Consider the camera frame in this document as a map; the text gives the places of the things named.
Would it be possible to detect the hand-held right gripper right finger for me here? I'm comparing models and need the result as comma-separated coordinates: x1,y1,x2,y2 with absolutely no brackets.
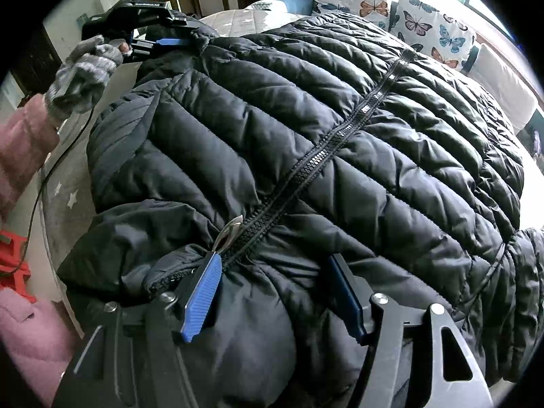
327,253,494,408

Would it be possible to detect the dark furniture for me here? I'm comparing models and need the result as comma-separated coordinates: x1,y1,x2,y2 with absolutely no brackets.
6,28,58,109

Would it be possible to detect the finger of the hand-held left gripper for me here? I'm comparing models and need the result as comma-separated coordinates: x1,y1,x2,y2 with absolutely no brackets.
127,36,192,62
144,17,201,38

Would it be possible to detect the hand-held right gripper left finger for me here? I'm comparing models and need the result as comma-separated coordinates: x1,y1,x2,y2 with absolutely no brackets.
51,252,224,408

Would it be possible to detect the person's pink coat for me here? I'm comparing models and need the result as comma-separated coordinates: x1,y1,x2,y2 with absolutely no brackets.
0,287,81,404

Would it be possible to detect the person's left forearm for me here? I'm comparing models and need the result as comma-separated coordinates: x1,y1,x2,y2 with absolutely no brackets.
0,93,60,222

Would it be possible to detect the black puffer jacket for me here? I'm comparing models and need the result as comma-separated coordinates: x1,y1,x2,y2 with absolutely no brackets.
57,11,544,408

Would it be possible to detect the person's left hand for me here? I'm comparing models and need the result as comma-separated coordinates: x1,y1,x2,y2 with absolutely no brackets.
45,36,132,122

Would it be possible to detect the red plastic stool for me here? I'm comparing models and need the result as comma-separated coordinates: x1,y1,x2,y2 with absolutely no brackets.
0,229,37,304

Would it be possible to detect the butterfly print pillow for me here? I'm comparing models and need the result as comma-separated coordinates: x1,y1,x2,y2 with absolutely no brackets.
312,0,400,30
389,0,479,71

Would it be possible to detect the white cushion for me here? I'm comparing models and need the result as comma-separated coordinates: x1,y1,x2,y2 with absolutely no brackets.
467,42,540,134

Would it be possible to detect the window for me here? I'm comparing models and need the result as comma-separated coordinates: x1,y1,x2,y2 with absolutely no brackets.
461,0,515,39

